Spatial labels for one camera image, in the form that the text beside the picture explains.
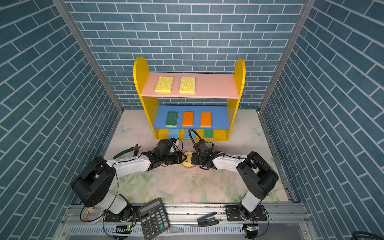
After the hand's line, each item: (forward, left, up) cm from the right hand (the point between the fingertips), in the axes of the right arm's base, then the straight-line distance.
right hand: (192, 157), depth 92 cm
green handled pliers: (+2, +37, -1) cm, 37 cm away
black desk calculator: (-33, +15, 0) cm, 36 cm away
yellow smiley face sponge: (-4, +2, +1) cm, 4 cm away
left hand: (-2, +3, +3) cm, 5 cm away
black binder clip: (-32, -9, 0) cm, 34 cm away
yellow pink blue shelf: (+50, +1, +2) cm, 50 cm away
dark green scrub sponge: (+20, +15, +13) cm, 28 cm away
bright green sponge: (+19, -9, +1) cm, 21 cm away
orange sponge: (+21, +5, +13) cm, 25 cm away
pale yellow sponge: (+21, -7, +13) cm, 25 cm away
